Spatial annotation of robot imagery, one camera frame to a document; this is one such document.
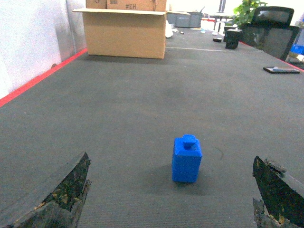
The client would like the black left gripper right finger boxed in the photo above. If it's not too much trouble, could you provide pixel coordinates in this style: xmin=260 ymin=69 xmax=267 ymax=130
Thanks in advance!
xmin=253 ymin=156 xmax=304 ymax=228

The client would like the grey plastic crate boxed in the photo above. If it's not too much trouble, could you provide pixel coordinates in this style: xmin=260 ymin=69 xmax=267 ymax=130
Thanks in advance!
xmin=167 ymin=11 xmax=203 ymax=28

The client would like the black mesh office chair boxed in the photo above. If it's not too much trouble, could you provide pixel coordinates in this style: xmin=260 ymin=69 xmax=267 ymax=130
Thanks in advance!
xmin=240 ymin=6 xmax=300 ymax=61

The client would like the upper cardboard box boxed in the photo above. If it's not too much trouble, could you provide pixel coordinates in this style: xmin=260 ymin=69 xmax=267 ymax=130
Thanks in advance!
xmin=85 ymin=0 xmax=167 ymax=11

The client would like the black square cup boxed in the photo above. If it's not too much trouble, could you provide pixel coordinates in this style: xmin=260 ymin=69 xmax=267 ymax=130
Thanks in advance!
xmin=225 ymin=29 xmax=242 ymax=50

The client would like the large open cardboard box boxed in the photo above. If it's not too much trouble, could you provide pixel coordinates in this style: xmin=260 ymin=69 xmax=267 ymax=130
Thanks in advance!
xmin=72 ymin=8 xmax=181 ymax=59

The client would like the green potted plant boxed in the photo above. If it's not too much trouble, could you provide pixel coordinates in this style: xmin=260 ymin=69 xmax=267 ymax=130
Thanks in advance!
xmin=228 ymin=0 xmax=267 ymax=27

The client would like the blue 3D-printed bottle part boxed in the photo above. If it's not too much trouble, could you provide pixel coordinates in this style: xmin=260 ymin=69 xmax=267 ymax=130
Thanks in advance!
xmin=171 ymin=134 xmax=203 ymax=183

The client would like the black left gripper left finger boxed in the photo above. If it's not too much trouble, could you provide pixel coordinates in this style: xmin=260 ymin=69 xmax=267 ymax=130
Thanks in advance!
xmin=0 ymin=152 xmax=91 ymax=228

